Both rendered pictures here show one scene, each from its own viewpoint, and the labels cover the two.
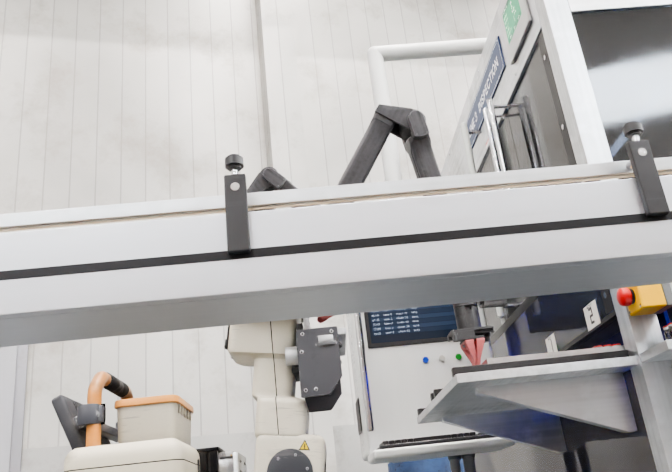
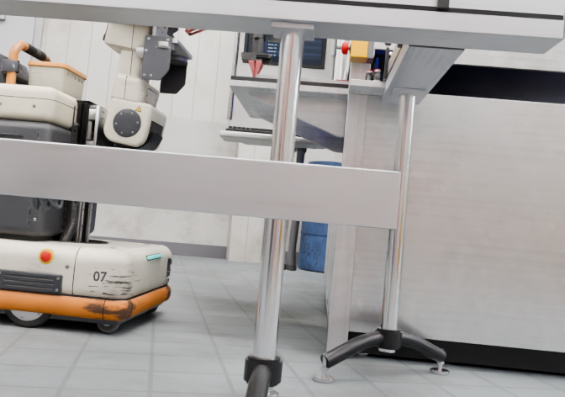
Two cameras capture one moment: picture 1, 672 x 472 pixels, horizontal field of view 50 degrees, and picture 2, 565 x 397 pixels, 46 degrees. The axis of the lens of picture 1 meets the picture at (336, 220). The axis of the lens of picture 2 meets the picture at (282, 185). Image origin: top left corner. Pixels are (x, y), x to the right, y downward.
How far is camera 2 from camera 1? 0.93 m
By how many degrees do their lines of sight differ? 21
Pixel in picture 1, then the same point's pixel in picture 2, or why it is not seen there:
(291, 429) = (132, 97)
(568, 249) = (161, 3)
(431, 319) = not seen: hidden behind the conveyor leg
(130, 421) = (35, 75)
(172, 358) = not seen: hidden behind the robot
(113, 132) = not seen: outside the picture
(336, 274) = not seen: outside the picture
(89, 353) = (90, 37)
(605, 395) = (330, 111)
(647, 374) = (350, 101)
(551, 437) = (331, 141)
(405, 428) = (256, 123)
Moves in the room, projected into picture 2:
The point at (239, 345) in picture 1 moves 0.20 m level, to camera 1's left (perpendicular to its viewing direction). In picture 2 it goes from (111, 39) to (60, 36)
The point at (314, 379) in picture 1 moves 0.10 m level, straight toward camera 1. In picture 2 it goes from (150, 69) to (143, 62)
